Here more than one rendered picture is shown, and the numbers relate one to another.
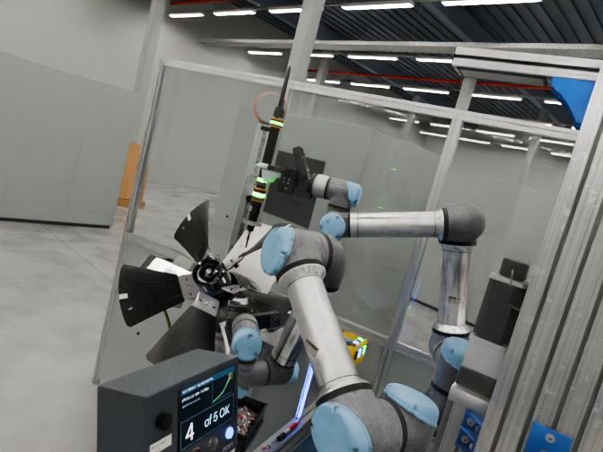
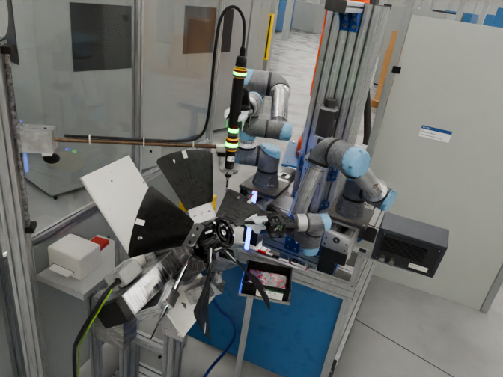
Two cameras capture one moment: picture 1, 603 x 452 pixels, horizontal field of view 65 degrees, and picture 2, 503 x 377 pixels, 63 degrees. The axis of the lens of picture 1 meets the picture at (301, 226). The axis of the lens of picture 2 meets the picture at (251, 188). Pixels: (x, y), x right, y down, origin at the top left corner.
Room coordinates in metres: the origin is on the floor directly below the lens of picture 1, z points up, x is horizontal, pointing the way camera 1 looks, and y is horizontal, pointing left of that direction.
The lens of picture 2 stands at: (1.66, 1.53, 2.03)
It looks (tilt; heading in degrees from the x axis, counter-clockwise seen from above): 26 degrees down; 263
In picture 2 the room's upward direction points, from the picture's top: 8 degrees clockwise
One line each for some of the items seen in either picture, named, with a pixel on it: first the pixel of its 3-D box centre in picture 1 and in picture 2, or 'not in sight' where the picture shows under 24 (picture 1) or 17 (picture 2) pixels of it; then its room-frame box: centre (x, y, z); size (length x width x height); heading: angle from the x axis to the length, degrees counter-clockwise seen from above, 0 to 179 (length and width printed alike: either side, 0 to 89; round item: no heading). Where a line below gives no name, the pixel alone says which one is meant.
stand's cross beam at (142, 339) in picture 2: not in sight; (150, 342); (1.86, 0.19, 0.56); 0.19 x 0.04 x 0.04; 155
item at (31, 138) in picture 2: (252, 184); (37, 138); (2.22, 0.27, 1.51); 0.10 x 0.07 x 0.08; 10
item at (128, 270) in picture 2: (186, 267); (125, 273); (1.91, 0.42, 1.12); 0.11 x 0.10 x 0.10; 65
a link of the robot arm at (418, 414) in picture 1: (403, 422); (358, 184); (0.91, -0.30, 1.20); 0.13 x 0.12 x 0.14; 126
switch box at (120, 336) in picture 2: not in sight; (115, 317); (2.00, 0.23, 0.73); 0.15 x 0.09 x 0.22; 155
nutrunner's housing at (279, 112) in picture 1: (266, 166); (234, 116); (1.60, 0.17, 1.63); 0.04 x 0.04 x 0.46
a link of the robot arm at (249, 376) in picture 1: (243, 373); (308, 239); (1.21, 0.05, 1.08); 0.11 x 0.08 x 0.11; 126
